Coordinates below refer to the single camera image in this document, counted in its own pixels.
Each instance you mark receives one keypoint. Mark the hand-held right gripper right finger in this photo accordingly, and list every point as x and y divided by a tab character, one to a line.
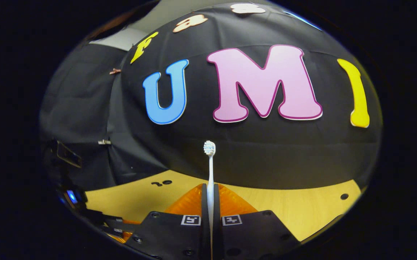
216	224

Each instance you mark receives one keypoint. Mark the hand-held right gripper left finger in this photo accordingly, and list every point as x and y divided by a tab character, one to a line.
205	224

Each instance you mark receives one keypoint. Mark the black backdrop cloth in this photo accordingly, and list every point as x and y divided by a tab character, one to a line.
266	151

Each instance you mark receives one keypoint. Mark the copper cloth clip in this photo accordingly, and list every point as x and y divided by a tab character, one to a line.
115	71

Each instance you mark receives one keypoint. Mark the silver cloth clip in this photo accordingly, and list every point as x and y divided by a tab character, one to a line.
104	142

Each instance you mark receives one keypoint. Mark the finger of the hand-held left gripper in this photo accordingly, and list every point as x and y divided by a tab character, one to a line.
116	220
116	232

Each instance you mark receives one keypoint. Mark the white toothbrush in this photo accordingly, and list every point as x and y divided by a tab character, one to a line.
210	173

